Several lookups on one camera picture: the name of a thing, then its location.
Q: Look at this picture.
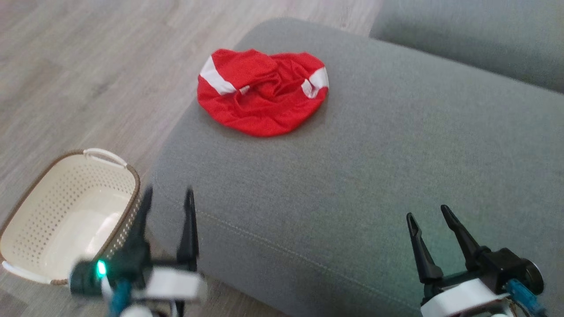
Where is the red white-trimmed sports jersey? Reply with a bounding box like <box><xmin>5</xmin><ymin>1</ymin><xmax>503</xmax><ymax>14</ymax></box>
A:
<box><xmin>197</xmin><ymin>48</ymin><xmax>330</xmax><ymax>137</ymax></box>

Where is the grey sofa seat cushion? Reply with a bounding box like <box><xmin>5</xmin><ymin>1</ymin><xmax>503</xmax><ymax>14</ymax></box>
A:
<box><xmin>369</xmin><ymin>0</ymin><xmax>564</xmax><ymax>94</ymax></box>

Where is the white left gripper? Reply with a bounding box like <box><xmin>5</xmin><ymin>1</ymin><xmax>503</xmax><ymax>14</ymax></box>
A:
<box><xmin>127</xmin><ymin>187</ymin><xmax>208</xmax><ymax>305</ymax></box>

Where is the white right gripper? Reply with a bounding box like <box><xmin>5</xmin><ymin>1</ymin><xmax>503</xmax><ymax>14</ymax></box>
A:
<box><xmin>406</xmin><ymin>204</ymin><xmax>514</xmax><ymax>317</ymax></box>

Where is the cream perforated laundry basket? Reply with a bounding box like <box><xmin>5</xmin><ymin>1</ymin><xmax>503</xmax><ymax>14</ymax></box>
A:
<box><xmin>0</xmin><ymin>148</ymin><xmax>142</xmax><ymax>286</ymax></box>

